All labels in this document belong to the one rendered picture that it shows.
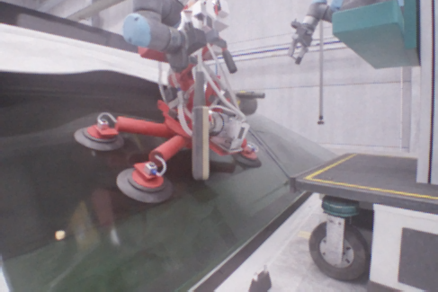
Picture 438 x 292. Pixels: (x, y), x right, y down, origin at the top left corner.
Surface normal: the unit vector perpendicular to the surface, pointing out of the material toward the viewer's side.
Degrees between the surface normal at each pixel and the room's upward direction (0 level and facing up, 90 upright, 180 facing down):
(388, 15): 90
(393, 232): 90
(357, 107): 90
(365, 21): 90
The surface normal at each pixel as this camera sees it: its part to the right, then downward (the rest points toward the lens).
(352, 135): -0.56, 0.04
